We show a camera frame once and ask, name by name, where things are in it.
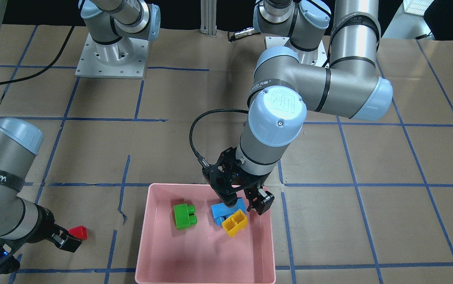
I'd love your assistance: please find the yellow block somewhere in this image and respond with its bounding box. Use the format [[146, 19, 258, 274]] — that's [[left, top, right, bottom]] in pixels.
[[221, 209, 248, 237]]

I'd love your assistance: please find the red block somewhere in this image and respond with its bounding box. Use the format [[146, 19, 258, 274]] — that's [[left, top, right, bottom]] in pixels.
[[68, 225, 88, 240]]

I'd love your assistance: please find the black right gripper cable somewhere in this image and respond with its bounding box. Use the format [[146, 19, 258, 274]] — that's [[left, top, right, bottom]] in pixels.
[[0, 26, 75, 88]]

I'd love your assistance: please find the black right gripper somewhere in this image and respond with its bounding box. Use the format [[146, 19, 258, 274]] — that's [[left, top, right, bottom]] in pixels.
[[0, 205, 82, 275]]

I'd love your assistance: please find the pink plastic box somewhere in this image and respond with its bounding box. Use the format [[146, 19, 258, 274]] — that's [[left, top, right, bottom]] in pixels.
[[135, 183, 276, 284]]

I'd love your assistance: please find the blue three-stud block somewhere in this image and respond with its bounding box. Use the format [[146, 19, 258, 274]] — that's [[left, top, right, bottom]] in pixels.
[[211, 198, 246, 226]]

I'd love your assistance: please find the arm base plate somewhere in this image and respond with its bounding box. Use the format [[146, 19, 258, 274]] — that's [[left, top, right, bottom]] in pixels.
[[75, 35, 150, 79], [265, 36, 329, 64]]

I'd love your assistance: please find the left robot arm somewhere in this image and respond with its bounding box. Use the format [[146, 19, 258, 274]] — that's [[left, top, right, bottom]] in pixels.
[[194, 0, 393, 215]]

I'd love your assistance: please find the green block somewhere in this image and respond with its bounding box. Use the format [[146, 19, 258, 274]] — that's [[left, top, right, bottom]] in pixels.
[[174, 203, 197, 230]]

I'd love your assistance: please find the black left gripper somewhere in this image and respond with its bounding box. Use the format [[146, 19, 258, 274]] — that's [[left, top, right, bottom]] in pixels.
[[202, 147, 275, 215]]

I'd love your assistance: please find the black braided cable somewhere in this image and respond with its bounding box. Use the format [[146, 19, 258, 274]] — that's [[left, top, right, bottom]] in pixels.
[[189, 109, 250, 169]]

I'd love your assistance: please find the aluminium frame post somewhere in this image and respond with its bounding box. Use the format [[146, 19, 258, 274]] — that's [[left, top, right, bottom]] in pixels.
[[200, 0, 217, 37]]

